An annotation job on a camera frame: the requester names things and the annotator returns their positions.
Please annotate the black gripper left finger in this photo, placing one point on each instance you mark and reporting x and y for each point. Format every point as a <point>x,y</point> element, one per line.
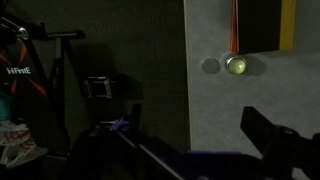
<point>110,156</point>

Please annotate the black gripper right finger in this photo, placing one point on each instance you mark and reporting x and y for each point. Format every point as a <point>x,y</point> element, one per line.
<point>286,150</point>

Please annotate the white plastic bag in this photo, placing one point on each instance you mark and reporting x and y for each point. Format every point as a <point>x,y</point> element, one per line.
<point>16,146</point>

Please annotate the black tripod stand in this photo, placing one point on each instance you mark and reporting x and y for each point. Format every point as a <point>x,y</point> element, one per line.
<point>55,66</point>

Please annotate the teal container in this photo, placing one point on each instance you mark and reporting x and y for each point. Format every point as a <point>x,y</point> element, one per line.
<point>4,106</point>

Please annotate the black book with yellow spine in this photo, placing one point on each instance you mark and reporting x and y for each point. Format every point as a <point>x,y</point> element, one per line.
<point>260,23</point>

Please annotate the black box with silver frame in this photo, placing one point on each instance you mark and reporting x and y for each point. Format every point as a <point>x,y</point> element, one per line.
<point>97,87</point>

